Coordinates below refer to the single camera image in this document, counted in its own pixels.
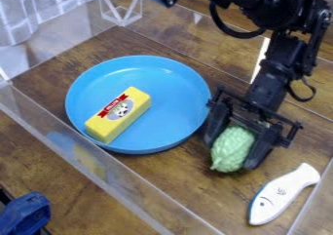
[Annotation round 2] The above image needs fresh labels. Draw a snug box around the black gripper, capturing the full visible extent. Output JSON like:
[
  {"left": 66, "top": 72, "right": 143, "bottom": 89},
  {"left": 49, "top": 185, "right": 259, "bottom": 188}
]
[{"left": 204, "top": 63, "right": 312, "bottom": 170}]

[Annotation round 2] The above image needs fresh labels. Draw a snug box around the green bitter gourd toy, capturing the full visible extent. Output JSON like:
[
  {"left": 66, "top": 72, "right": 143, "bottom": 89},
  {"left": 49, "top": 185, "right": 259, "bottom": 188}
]
[{"left": 211, "top": 126, "right": 255, "bottom": 173}]

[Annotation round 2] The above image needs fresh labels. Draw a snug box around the blue round plate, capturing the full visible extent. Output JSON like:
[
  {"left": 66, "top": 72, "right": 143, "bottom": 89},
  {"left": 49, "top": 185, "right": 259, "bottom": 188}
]
[{"left": 66, "top": 56, "right": 211, "bottom": 154}]

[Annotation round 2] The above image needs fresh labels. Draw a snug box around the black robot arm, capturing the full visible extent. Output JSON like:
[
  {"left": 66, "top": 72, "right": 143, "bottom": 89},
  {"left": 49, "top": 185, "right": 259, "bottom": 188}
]
[{"left": 155, "top": 0, "right": 332, "bottom": 170}]

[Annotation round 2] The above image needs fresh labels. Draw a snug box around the white wooden fish toy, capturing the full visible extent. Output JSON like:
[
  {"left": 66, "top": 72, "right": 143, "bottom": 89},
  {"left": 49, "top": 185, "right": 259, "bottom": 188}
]
[{"left": 250, "top": 163, "right": 320, "bottom": 225}]

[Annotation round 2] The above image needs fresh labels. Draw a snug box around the yellow butter block toy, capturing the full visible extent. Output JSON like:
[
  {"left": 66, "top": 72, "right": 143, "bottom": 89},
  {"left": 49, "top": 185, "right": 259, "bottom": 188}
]
[{"left": 85, "top": 87, "right": 151, "bottom": 144}]

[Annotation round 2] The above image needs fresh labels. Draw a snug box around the blue clamp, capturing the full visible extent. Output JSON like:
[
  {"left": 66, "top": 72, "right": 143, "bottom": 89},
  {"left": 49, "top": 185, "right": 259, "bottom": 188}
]
[{"left": 0, "top": 191, "right": 51, "bottom": 235}]

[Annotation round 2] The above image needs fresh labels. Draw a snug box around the white grid cloth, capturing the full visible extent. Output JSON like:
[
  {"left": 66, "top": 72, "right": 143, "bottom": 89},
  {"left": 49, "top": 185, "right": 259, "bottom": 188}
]
[{"left": 0, "top": 0, "right": 94, "bottom": 47}]

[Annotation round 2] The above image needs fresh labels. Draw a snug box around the clear acrylic enclosure wall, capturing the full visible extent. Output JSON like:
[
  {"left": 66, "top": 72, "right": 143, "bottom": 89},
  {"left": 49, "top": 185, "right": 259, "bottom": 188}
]
[{"left": 0, "top": 0, "right": 333, "bottom": 235}]

